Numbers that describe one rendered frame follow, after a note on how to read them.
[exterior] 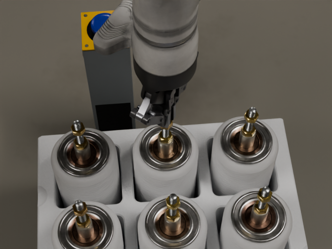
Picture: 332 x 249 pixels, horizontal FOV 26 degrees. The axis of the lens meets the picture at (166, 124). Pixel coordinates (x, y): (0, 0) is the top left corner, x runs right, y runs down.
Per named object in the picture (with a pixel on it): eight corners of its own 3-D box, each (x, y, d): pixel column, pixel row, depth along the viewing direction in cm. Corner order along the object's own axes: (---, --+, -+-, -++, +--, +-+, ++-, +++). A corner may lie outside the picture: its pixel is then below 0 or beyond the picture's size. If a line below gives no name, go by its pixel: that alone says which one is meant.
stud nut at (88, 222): (82, 230, 94) (82, 228, 93) (73, 222, 94) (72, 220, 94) (93, 220, 95) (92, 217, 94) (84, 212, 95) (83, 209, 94)
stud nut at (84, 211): (79, 219, 91) (78, 217, 90) (70, 211, 91) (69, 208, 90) (90, 208, 91) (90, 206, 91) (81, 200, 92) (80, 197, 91)
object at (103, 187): (57, 191, 120) (40, 139, 104) (110, 170, 122) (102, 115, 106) (77, 240, 116) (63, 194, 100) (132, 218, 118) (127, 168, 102)
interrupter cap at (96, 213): (125, 232, 98) (125, 230, 97) (82, 269, 95) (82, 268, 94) (89, 195, 100) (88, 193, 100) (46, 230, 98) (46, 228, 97)
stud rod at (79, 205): (84, 230, 96) (78, 208, 89) (79, 226, 96) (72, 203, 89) (89, 226, 96) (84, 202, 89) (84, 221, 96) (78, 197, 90)
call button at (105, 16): (92, 42, 106) (91, 34, 104) (91, 21, 108) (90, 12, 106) (119, 41, 106) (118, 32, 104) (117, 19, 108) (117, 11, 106)
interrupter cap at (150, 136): (190, 125, 106) (190, 123, 105) (192, 172, 102) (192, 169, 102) (139, 126, 106) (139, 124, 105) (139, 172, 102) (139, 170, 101)
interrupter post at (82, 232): (98, 231, 98) (96, 222, 95) (84, 243, 97) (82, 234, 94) (87, 220, 99) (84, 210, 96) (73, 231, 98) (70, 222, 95)
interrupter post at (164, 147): (173, 141, 105) (173, 130, 102) (174, 156, 103) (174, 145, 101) (157, 141, 105) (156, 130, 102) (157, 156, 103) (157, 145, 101)
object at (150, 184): (192, 172, 122) (197, 118, 106) (195, 225, 117) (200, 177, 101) (136, 173, 122) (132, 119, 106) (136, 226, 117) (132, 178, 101)
